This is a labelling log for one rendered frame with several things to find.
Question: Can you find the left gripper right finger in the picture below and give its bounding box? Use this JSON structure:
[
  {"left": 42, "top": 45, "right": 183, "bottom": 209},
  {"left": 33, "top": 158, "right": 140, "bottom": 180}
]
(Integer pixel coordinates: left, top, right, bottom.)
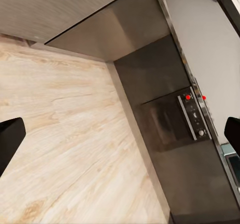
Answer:
[{"left": 224, "top": 116, "right": 240, "bottom": 157}]

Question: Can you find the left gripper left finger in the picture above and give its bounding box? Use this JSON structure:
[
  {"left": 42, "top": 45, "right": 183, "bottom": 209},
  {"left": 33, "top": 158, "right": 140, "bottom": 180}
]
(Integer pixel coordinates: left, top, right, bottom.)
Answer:
[{"left": 0, "top": 117, "right": 26, "bottom": 177}]

